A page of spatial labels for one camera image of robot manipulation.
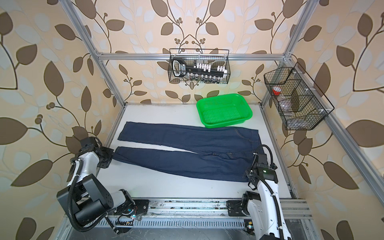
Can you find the black handheld tool in basket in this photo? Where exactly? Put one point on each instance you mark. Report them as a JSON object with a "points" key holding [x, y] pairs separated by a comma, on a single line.
{"points": [[181, 69]]}

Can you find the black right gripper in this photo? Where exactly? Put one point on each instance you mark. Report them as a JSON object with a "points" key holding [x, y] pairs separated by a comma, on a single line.
{"points": [[249, 175]]}

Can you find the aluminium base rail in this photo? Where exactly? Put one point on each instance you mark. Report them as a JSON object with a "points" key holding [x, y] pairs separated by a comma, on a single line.
{"points": [[170, 219]]}

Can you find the dark blue denim trousers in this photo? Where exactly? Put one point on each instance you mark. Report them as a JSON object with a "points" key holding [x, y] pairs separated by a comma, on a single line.
{"points": [[220, 154]]}

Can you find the green perforated plastic basket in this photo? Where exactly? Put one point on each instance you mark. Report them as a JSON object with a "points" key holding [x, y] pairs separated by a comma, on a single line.
{"points": [[223, 111]]}

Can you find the black wire basket back wall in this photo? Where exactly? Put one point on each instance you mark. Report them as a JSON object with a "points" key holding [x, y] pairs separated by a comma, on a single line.
{"points": [[215, 57]]}

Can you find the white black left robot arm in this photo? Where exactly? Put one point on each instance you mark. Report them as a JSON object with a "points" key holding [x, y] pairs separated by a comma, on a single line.
{"points": [[85, 200]]}

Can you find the black wire basket wall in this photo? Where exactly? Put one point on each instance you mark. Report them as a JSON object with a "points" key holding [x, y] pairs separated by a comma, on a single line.
{"points": [[215, 57], [310, 105]]}

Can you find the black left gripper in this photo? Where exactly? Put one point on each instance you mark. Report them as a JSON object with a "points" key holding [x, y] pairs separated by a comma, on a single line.
{"points": [[108, 152]]}

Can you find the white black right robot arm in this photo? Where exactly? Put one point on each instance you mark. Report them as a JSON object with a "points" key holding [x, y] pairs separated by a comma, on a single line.
{"points": [[264, 207]]}

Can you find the red capped clear bottle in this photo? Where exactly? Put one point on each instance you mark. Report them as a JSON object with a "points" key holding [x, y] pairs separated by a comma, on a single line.
{"points": [[284, 103]]}

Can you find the black wire basket right wall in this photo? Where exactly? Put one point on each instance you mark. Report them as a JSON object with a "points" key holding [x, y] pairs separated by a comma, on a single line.
{"points": [[310, 105]]}

